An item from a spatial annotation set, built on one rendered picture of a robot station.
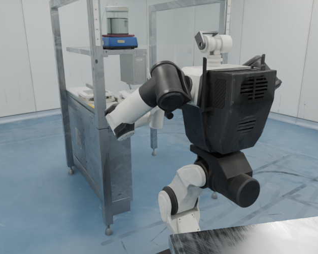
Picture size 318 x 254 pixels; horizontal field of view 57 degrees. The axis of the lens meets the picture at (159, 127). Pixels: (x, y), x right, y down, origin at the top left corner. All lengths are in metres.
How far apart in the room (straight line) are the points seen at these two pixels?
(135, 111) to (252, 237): 0.54
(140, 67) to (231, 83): 1.12
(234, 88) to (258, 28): 4.47
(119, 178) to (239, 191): 1.36
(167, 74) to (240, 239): 0.54
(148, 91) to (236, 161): 0.42
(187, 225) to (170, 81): 0.81
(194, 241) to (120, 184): 1.56
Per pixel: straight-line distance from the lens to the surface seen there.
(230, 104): 0.95
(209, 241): 0.82
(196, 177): 1.20
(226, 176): 1.09
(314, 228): 0.95
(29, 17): 5.38
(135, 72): 1.97
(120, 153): 2.22
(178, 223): 1.52
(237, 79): 0.95
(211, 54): 1.16
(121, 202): 2.41
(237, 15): 5.66
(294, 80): 5.06
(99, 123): 1.87
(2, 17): 5.30
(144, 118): 1.27
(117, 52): 1.91
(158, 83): 0.97
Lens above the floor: 1.37
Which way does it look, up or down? 18 degrees down
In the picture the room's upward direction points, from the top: straight up
